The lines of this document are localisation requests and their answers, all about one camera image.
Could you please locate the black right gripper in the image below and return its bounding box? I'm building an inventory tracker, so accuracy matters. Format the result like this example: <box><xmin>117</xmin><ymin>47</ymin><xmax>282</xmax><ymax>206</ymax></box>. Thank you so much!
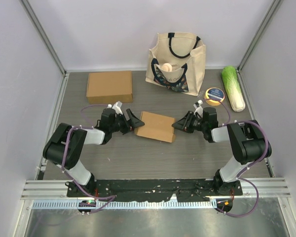
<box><xmin>173</xmin><ymin>111</ymin><xmax>207</xmax><ymax>133</ymax></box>

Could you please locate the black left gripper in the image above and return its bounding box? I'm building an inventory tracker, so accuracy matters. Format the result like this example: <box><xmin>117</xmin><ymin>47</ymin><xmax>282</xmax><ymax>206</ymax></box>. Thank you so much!
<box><xmin>110</xmin><ymin>109</ymin><xmax>144</xmax><ymax>134</ymax></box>

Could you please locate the small cardboard box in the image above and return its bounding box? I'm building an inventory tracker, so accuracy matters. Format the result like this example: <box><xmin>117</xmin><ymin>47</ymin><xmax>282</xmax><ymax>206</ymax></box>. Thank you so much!
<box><xmin>135</xmin><ymin>111</ymin><xmax>176</xmax><ymax>143</ymax></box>

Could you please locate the large cardboard box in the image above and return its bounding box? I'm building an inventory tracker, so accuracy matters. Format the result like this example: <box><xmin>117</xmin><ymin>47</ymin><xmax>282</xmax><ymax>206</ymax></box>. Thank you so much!
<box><xmin>86</xmin><ymin>71</ymin><xmax>133</xmax><ymax>104</ymax></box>

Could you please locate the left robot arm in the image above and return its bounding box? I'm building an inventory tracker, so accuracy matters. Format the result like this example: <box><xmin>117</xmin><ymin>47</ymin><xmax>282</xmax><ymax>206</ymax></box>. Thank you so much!
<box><xmin>42</xmin><ymin>108</ymin><xmax>145</xmax><ymax>197</ymax></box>

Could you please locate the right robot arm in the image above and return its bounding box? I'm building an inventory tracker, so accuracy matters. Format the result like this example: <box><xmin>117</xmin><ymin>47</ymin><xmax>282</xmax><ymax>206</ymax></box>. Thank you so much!
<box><xmin>172</xmin><ymin>107</ymin><xmax>272</xmax><ymax>195</ymax></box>

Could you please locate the yellow tape roll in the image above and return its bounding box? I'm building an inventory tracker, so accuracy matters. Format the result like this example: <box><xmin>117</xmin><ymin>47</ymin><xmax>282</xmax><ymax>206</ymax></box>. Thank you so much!
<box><xmin>204</xmin><ymin>87</ymin><xmax>225</xmax><ymax>106</ymax></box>

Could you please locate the wooden ball in bag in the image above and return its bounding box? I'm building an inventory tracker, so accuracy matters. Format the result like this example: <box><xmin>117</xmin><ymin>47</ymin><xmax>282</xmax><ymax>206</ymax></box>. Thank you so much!
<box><xmin>161</xmin><ymin>63</ymin><xmax>173</xmax><ymax>72</ymax></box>

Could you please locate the green plush cabbage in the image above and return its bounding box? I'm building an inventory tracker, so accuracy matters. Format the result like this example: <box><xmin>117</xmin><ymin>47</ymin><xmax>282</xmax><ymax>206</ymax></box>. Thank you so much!
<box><xmin>222</xmin><ymin>66</ymin><xmax>246</xmax><ymax>112</ymax></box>

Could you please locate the beige canvas tote bag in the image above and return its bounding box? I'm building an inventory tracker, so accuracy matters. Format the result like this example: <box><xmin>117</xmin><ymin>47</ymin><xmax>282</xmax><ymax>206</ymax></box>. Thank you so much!
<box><xmin>146</xmin><ymin>32</ymin><xmax>206</xmax><ymax>96</ymax></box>

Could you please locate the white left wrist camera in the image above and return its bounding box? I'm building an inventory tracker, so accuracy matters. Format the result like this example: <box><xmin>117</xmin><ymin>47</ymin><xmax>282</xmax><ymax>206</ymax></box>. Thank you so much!
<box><xmin>107</xmin><ymin>101</ymin><xmax>123</xmax><ymax>115</ymax></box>

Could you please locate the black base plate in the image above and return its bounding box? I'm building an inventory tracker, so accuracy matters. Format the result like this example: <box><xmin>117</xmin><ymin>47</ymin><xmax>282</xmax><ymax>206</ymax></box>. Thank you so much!
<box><xmin>81</xmin><ymin>179</ymin><xmax>243</xmax><ymax>202</ymax></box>

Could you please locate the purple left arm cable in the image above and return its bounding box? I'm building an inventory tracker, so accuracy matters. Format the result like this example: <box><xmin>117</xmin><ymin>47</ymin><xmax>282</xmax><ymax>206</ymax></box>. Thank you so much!
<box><xmin>61</xmin><ymin>104</ymin><xmax>117</xmax><ymax>214</ymax></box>

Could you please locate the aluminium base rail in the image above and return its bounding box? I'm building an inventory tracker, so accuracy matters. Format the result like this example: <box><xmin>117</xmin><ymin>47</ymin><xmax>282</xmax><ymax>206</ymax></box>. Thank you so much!
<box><xmin>21</xmin><ymin>178</ymin><xmax>291</xmax><ymax>200</ymax></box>

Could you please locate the white slotted cable duct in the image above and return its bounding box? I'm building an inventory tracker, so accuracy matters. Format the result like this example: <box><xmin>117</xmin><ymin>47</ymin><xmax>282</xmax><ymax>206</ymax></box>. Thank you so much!
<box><xmin>32</xmin><ymin>199</ymin><xmax>217</xmax><ymax>210</ymax></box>

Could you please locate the left aluminium frame post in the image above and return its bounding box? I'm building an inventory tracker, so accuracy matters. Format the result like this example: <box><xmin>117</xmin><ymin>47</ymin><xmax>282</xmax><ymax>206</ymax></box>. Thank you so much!
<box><xmin>19</xmin><ymin>0</ymin><xmax>67</xmax><ymax>75</ymax></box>

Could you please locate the aluminium frame post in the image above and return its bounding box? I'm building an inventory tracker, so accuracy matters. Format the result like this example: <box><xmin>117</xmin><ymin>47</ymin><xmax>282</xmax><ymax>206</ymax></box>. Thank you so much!
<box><xmin>19</xmin><ymin>0</ymin><xmax>67</xmax><ymax>75</ymax></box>
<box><xmin>237</xmin><ymin>0</ymin><xmax>284</xmax><ymax>72</ymax></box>

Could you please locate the right aluminium frame post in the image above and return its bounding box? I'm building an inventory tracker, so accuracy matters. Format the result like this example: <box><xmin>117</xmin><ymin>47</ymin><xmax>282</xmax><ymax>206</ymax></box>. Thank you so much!
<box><xmin>237</xmin><ymin>0</ymin><xmax>284</xmax><ymax>72</ymax></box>

